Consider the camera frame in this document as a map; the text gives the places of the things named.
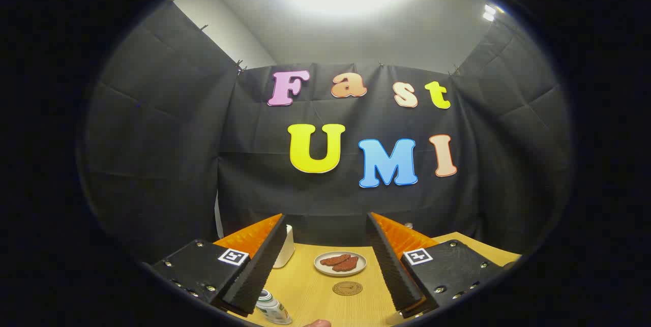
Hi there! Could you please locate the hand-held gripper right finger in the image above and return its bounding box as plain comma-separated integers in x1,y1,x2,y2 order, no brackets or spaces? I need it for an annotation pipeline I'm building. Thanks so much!
366,212,522,320

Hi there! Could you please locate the white toaster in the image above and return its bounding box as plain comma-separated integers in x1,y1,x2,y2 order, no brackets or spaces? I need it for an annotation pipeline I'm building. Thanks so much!
273,224,296,269

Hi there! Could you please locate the white juice bottle green label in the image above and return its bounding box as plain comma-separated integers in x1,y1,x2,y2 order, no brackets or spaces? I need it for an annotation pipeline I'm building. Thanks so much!
256,289,293,325

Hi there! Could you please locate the round cork coaster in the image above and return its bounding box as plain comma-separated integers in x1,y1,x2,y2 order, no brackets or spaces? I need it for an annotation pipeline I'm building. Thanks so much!
333,281,364,296

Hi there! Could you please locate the wooden table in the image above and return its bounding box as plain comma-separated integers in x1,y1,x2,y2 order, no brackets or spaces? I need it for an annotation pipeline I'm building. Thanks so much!
229,232,522,327

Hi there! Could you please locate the white round plate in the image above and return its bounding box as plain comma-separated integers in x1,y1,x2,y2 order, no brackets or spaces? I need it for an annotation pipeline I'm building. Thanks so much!
314,251,368,278

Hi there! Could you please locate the black backdrop cloth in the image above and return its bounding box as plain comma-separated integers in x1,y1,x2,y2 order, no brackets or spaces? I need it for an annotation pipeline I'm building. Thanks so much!
84,0,573,266

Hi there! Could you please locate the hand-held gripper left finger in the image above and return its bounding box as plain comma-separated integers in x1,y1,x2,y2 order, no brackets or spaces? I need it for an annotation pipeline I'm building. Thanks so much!
150,214,288,317

